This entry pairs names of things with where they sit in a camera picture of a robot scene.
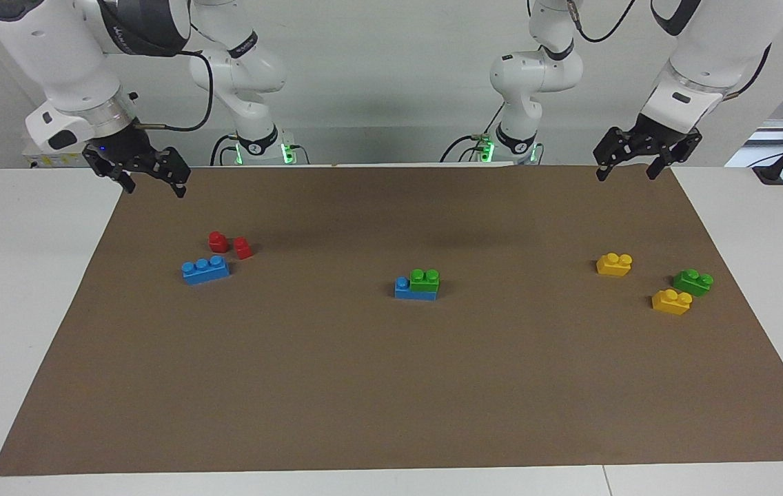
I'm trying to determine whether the white box with yellow labels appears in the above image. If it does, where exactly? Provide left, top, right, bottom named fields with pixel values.
left=22, top=134, right=99, bottom=170

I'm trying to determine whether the black right base cable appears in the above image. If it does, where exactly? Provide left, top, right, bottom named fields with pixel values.
left=210, top=134, right=239, bottom=167

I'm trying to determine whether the yellow two-stud toy block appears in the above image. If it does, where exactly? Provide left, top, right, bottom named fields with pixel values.
left=596, top=253, right=633, bottom=278
left=651, top=289, right=693, bottom=316

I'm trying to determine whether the black left base cable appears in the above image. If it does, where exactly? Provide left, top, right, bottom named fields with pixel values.
left=440, top=102, right=505, bottom=164

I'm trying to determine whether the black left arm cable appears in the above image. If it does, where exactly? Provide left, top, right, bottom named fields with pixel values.
left=567, top=0, right=775, bottom=103

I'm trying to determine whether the brown table mat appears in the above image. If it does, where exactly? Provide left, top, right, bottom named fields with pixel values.
left=0, top=164, right=783, bottom=477

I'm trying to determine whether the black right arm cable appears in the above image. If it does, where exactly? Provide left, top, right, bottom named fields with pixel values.
left=138, top=50, right=216, bottom=132

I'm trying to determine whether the blue three-stud toy block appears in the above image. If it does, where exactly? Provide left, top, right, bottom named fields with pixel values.
left=394, top=276, right=438, bottom=301
left=181, top=256, right=232, bottom=285

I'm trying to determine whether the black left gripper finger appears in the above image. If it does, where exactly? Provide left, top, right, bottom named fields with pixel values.
left=646, top=130, right=703, bottom=182
left=593, top=127, right=631, bottom=183

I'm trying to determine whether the black base cable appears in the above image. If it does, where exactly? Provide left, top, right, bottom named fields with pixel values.
left=440, top=102, right=505, bottom=164
left=210, top=134, right=239, bottom=167

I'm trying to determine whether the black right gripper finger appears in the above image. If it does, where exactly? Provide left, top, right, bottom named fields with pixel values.
left=160, top=147, right=192, bottom=200
left=107, top=163, right=136, bottom=195

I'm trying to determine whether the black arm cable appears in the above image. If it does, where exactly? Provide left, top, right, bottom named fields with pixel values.
left=138, top=50, right=216, bottom=132
left=567, top=0, right=775, bottom=103

